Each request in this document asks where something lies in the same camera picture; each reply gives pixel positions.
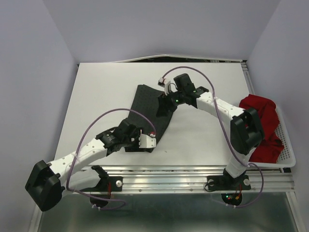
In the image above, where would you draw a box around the aluminium rail frame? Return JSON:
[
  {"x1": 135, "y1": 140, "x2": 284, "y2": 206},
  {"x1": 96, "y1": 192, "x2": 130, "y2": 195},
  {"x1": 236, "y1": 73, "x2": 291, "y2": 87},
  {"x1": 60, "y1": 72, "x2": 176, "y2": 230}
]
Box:
[{"x1": 30, "y1": 62, "x2": 307, "y2": 232}]

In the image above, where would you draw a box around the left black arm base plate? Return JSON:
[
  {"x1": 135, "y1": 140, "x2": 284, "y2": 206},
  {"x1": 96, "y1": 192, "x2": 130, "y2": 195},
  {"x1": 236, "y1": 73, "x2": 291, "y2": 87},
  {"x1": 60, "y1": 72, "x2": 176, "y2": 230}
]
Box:
[{"x1": 90, "y1": 176, "x2": 123, "y2": 192}]

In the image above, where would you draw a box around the white plastic basket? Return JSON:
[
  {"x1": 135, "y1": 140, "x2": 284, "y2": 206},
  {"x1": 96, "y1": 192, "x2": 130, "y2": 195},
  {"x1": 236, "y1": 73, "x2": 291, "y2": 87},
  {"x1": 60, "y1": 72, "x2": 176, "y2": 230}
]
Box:
[{"x1": 253, "y1": 117, "x2": 295, "y2": 169}]

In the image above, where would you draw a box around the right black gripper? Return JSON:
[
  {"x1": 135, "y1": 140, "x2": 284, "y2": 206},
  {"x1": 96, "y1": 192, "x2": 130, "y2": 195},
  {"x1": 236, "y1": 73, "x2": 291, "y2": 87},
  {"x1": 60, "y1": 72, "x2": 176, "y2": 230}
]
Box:
[{"x1": 156, "y1": 88, "x2": 186, "y2": 116}]

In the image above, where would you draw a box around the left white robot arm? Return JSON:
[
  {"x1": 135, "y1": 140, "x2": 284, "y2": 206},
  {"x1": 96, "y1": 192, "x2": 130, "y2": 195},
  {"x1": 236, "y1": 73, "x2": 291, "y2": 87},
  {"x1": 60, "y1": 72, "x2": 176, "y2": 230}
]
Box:
[{"x1": 25, "y1": 119, "x2": 156, "y2": 212}]

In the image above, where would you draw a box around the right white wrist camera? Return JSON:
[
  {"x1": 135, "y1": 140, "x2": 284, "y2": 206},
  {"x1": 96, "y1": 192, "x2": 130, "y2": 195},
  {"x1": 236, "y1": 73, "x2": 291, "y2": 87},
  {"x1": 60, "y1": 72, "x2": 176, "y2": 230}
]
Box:
[{"x1": 157, "y1": 77, "x2": 175, "y2": 96}]

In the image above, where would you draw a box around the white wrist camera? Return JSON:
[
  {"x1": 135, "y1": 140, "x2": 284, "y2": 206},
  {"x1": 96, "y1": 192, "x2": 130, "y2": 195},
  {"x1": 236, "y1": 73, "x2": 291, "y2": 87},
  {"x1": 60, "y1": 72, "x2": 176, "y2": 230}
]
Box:
[
  {"x1": 139, "y1": 133, "x2": 156, "y2": 149},
  {"x1": 157, "y1": 77, "x2": 175, "y2": 96}
]

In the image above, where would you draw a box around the red skirt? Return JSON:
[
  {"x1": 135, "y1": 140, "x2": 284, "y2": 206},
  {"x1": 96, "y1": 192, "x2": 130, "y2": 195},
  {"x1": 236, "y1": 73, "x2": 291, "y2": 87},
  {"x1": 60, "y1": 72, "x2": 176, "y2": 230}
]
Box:
[{"x1": 239, "y1": 94, "x2": 284, "y2": 163}]

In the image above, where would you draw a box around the dark grey dotted skirt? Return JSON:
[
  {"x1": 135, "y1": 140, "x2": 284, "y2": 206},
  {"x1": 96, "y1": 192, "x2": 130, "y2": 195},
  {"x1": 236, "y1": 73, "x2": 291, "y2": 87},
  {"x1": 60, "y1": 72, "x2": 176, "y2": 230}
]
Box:
[{"x1": 124, "y1": 85, "x2": 173, "y2": 144}]

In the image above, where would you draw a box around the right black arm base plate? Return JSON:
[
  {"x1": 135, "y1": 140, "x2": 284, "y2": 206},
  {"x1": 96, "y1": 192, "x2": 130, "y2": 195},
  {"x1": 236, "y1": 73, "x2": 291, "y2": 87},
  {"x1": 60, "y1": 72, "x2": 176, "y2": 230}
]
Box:
[{"x1": 204, "y1": 175, "x2": 251, "y2": 192}]

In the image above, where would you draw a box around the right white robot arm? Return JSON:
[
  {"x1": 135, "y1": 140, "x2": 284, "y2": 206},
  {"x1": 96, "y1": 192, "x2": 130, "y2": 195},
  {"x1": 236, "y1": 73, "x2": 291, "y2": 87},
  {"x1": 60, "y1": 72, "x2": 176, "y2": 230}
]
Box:
[{"x1": 156, "y1": 73, "x2": 265, "y2": 189}]

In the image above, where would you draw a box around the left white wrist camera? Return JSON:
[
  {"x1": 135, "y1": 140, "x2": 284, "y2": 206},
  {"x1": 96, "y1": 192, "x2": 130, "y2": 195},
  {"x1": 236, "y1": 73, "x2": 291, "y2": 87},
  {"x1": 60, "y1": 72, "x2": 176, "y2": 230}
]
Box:
[{"x1": 139, "y1": 133, "x2": 156, "y2": 149}]

